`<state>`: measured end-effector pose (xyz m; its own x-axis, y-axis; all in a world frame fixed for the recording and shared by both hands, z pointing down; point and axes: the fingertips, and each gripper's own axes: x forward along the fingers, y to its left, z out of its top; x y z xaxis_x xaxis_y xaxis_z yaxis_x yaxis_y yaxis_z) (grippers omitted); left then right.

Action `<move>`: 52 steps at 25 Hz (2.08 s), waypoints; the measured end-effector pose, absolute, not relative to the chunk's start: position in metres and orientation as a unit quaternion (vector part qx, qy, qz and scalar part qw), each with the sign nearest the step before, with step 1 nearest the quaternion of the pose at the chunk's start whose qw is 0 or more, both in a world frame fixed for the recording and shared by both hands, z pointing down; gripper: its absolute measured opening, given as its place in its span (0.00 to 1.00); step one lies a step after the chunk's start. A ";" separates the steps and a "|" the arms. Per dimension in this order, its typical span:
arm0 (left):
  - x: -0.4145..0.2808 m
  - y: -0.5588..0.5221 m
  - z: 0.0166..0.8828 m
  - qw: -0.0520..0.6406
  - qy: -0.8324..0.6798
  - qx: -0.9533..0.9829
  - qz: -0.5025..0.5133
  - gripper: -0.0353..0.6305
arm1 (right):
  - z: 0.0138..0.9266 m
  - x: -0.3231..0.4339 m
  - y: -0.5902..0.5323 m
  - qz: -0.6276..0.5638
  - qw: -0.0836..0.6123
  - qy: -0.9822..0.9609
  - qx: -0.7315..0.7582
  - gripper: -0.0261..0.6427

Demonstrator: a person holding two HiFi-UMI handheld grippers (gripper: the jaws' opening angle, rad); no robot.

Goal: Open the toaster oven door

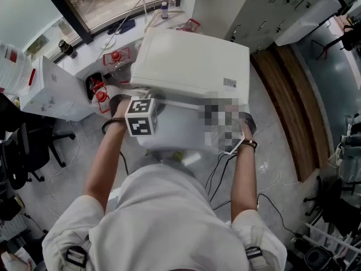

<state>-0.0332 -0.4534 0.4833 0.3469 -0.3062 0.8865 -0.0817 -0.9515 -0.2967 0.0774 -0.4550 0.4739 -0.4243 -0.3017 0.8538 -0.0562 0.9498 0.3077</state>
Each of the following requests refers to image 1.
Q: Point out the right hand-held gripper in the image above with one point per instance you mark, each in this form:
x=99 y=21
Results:
x=222 y=128

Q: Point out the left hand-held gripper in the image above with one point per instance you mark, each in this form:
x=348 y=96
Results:
x=141 y=117

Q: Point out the white toaster oven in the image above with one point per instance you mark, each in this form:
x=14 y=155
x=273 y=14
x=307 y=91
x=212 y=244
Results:
x=189 y=61

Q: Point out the person's right forearm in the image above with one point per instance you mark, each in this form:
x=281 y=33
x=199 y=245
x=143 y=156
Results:
x=244 y=179

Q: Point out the person's left forearm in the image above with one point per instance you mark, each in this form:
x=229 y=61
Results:
x=104 y=162

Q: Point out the red-capped clear water bottle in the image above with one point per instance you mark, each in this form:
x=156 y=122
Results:
x=118 y=63
x=103 y=96

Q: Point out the white roll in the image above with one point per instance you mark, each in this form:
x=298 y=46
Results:
x=191 y=159

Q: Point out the yellow-green cloth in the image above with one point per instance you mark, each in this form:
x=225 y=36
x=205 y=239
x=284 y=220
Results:
x=172 y=155

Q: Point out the black waste bin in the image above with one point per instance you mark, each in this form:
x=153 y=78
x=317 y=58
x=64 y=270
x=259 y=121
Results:
x=94 y=79

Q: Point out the wooden plank strip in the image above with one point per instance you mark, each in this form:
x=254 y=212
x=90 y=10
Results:
x=293 y=109

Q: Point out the white round plate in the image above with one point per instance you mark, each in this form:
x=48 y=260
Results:
x=109 y=42

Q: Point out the white water dispenser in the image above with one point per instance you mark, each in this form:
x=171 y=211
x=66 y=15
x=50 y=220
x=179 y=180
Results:
x=56 y=92

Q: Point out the dark blue cloth bag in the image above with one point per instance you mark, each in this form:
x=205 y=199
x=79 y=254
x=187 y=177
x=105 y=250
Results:
x=122 y=27

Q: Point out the dark thermos flask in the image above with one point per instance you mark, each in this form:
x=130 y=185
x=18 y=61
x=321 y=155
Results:
x=66 y=48

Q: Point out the person's white shirt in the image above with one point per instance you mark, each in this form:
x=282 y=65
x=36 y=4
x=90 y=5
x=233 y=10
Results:
x=169 y=222

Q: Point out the white bottle with dark cap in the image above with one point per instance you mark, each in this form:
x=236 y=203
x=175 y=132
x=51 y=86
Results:
x=164 y=10

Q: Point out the black-framed window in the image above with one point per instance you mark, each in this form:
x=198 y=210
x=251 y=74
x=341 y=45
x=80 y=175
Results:
x=112 y=4

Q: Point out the black office chair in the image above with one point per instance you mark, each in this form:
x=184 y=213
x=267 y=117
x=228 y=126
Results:
x=28 y=151

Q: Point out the grey equipment pile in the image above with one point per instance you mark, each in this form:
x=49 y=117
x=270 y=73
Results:
x=348 y=151

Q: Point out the black chair base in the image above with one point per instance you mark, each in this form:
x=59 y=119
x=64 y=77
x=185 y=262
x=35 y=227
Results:
x=330 y=202

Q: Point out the black tripod stand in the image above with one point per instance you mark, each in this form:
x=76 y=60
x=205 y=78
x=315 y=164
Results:
x=328 y=45

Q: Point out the grey metal lockers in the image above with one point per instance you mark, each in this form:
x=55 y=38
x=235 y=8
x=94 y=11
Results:
x=282 y=7

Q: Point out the white desk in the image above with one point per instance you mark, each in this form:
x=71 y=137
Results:
x=307 y=21

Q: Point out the large clear water jug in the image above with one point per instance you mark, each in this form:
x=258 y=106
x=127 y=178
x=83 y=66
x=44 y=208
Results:
x=14 y=66

